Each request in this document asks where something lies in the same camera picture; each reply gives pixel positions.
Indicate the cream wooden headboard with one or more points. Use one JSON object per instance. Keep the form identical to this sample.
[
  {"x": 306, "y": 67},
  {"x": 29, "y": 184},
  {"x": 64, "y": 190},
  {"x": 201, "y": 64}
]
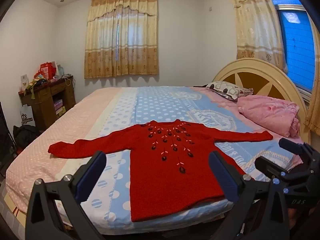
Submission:
[{"x": 255, "y": 72}]

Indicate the bed with polka dot sheet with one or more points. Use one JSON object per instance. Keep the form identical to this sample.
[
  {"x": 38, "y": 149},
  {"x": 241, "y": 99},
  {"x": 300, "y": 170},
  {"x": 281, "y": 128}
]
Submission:
[{"x": 155, "y": 105}]

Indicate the patterned pillow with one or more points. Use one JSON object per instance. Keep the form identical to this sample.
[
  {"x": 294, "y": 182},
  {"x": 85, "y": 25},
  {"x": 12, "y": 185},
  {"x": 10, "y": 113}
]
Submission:
[{"x": 228, "y": 89}]

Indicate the white card box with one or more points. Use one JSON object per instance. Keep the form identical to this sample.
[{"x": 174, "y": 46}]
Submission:
[{"x": 24, "y": 81}]

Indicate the green striped scarf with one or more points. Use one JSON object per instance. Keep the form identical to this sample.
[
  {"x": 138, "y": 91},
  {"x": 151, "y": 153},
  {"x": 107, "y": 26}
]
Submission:
[{"x": 35, "y": 85}]

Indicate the white printed paper bag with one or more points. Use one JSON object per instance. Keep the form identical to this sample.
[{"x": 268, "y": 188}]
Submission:
[{"x": 27, "y": 116}]

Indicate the window with blue glass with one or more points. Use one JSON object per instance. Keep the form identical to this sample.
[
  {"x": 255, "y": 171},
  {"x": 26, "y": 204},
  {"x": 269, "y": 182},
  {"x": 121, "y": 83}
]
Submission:
[{"x": 295, "y": 42}]

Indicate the pale blue bag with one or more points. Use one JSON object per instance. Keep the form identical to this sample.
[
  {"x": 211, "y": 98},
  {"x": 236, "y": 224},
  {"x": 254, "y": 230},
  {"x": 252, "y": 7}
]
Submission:
[{"x": 60, "y": 70}]

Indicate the red gift bag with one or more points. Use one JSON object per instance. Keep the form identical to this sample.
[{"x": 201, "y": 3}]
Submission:
[{"x": 47, "y": 70}]

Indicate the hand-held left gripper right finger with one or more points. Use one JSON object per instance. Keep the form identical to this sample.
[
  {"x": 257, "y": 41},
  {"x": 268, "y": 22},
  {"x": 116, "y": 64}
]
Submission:
[{"x": 222, "y": 172}]

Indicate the black frame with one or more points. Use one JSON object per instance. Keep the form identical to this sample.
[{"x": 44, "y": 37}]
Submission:
[{"x": 5, "y": 140}]

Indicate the stack of pink books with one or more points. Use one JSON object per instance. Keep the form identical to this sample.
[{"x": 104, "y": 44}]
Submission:
[{"x": 59, "y": 107}]

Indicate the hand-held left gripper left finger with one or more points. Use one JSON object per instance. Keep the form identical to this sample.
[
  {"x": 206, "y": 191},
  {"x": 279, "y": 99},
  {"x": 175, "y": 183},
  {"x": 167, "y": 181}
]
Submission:
[{"x": 91, "y": 170}]

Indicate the beige floral curtain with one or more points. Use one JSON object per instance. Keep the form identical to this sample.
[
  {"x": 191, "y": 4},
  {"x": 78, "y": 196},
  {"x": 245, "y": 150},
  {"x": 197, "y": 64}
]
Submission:
[
  {"x": 252, "y": 22},
  {"x": 122, "y": 37}
]

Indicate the pink folded quilt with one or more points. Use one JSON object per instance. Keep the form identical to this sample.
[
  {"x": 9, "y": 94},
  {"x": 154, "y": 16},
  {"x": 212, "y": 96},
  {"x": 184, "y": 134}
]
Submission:
[{"x": 270, "y": 112}]

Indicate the red embroidered sweater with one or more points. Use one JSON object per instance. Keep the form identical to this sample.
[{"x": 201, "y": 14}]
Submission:
[{"x": 170, "y": 165}]

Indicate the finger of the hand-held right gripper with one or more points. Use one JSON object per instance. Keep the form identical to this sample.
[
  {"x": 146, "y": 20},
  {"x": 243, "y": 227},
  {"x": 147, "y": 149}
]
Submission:
[
  {"x": 290, "y": 146},
  {"x": 268, "y": 168}
]

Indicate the dark wooden desk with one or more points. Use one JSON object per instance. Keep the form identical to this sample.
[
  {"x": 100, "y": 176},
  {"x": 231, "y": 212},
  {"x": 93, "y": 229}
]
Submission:
[{"x": 42, "y": 105}]

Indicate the black bag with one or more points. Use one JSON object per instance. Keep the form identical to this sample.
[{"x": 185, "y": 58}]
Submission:
[{"x": 26, "y": 135}]

